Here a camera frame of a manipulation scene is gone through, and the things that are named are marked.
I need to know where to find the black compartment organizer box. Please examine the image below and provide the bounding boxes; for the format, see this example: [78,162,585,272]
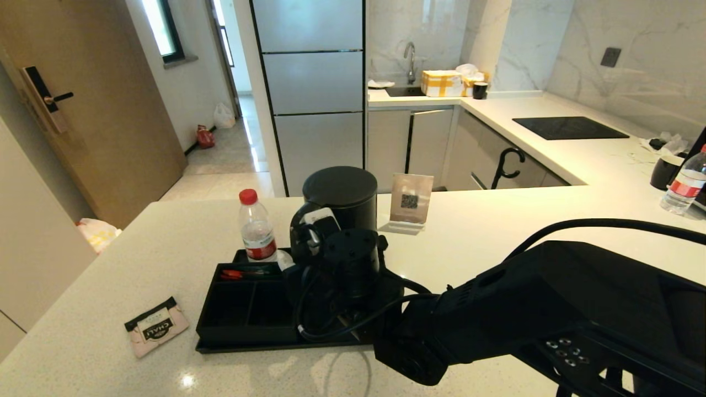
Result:
[197,263,302,345]

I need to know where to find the crumpled clear plastic wrap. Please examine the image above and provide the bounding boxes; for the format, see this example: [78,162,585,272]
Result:
[640,132,689,156]

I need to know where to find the thick black cable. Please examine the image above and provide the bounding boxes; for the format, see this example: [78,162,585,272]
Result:
[505,219,706,260]

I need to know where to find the black door lock handle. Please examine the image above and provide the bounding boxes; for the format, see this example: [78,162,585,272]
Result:
[21,67,75,135]

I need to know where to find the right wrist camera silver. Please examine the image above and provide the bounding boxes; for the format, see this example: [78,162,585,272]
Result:
[298,208,341,246]

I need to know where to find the window with dark frame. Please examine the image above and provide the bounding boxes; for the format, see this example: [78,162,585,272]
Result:
[141,0,185,65]

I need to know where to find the pink CHALI tea bag packet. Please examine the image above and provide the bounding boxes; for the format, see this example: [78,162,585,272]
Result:
[125,297,190,359]

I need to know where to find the black curved hook handle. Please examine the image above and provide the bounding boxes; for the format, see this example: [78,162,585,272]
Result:
[490,147,526,190]

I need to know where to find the black induction cooktop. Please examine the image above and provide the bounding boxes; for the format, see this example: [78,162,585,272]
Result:
[511,116,630,141]

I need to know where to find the grey kitchen base cabinets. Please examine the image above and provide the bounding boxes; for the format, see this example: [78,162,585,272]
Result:
[367,107,571,193]

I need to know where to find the large yellow taped cardboard box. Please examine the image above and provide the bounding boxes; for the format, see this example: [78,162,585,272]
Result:
[421,70,465,98]

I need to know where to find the beige cabinet panel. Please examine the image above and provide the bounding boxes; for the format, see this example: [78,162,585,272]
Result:
[0,116,98,364]

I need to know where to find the brown wooden door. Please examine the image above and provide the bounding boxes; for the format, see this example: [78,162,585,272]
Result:
[0,0,188,230]

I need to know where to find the silver refrigerator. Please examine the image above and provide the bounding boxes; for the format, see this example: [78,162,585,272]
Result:
[250,0,367,197]

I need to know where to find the thin black cable white tag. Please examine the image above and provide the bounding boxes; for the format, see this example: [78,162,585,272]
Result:
[295,265,436,342]

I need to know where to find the chrome faucet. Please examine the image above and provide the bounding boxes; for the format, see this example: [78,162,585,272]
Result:
[403,42,417,85]

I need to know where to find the water bottle on tray red cap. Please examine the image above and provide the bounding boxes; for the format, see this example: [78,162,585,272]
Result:
[239,189,279,264]

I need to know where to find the water bottle with red label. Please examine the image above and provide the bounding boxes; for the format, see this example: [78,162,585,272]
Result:
[659,144,706,216]

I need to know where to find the black electric kettle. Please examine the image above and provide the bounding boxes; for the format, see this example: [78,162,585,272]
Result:
[290,166,379,265]

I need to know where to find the white yellow plastic bag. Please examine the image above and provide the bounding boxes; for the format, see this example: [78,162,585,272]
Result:
[78,219,123,255]

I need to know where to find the black mug with white inside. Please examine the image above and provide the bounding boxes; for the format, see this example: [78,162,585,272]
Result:
[650,155,686,191]

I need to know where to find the acrylic QR code sign stand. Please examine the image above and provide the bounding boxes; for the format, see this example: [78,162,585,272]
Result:
[379,173,435,235]

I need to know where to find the black serving tray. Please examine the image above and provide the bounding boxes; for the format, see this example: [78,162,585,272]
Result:
[196,247,399,354]

